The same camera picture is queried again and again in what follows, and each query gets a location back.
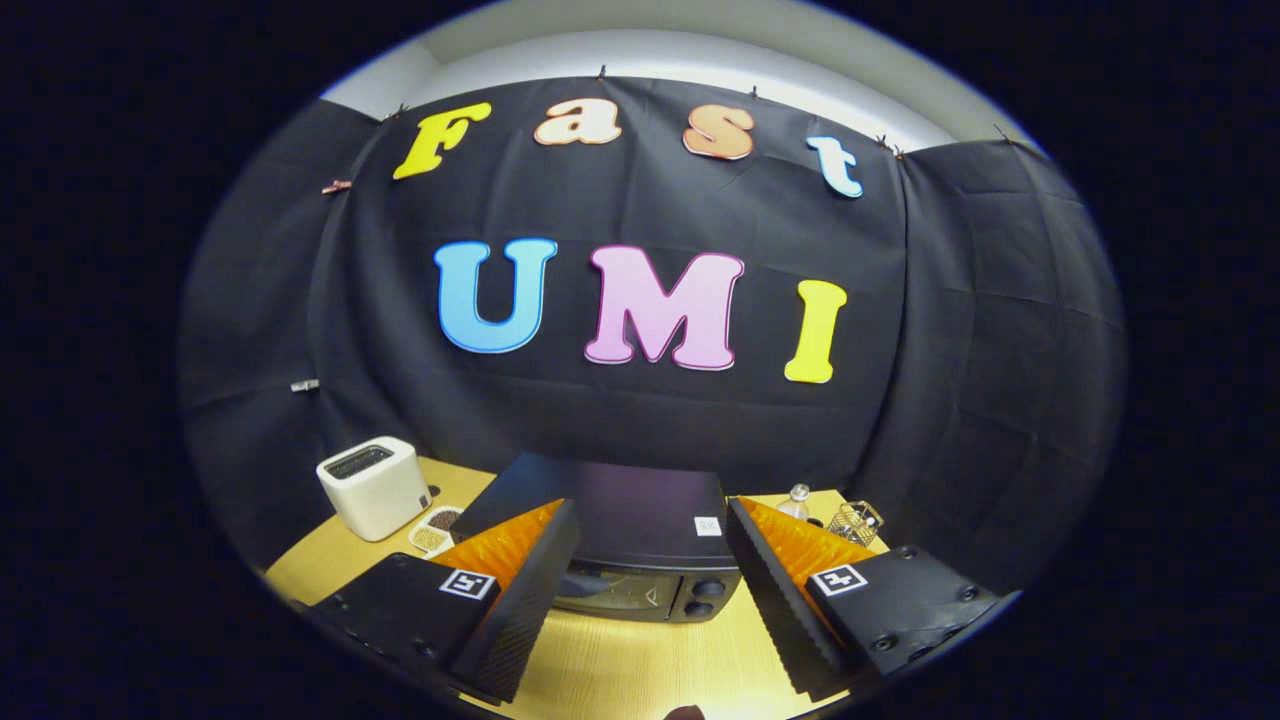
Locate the black toaster oven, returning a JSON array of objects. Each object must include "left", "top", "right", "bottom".
[{"left": 450, "top": 452, "right": 746, "bottom": 624}]

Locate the wire mesh holder basket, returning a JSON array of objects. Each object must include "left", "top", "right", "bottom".
[{"left": 828, "top": 500, "right": 885, "bottom": 549}]

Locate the white bread toaster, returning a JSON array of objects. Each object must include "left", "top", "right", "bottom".
[{"left": 316, "top": 436, "right": 433, "bottom": 543}]

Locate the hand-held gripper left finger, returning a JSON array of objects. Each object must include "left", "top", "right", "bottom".
[{"left": 310, "top": 498, "right": 581, "bottom": 704}]

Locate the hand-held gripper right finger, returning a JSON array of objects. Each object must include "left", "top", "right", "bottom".
[{"left": 726, "top": 496, "right": 1004, "bottom": 701}]

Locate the small dish of beans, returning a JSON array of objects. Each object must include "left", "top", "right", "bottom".
[{"left": 408, "top": 505, "right": 466, "bottom": 557}]

